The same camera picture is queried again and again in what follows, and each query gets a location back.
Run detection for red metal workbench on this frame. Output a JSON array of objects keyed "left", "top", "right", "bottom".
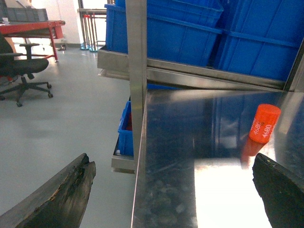
[{"left": 0, "top": 20, "right": 66, "bottom": 62}]

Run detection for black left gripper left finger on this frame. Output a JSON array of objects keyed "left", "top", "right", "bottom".
[{"left": 0, "top": 153, "right": 96, "bottom": 228}]

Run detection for blue plastic bin left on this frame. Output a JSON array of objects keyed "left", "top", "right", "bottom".
[{"left": 105, "top": 4, "right": 222, "bottom": 67}]

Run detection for black office chair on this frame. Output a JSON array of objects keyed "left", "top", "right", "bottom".
[{"left": 0, "top": 34, "right": 53, "bottom": 107}]

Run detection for stainless steel rack frame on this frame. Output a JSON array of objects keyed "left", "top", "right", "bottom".
[{"left": 97, "top": 0, "right": 304, "bottom": 173}]

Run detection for blue plastic bin right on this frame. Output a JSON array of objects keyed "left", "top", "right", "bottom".
[{"left": 212, "top": 0, "right": 304, "bottom": 81}]

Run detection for grey plastic crate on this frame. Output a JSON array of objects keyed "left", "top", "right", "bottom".
[{"left": 0, "top": 8, "right": 48, "bottom": 22}]

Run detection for steel barrier posts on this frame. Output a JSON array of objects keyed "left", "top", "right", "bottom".
[{"left": 77, "top": 8, "right": 106, "bottom": 52}]

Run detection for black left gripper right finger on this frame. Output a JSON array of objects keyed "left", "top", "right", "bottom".
[{"left": 252, "top": 153, "right": 304, "bottom": 228}]

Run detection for blue plastic bin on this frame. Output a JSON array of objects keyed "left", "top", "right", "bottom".
[
  {"left": 212, "top": 0, "right": 304, "bottom": 81},
  {"left": 105, "top": 4, "right": 222, "bottom": 67}
]

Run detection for small blue bin lower shelf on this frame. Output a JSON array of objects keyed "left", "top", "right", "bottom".
[{"left": 118, "top": 101, "right": 133, "bottom": 157}]

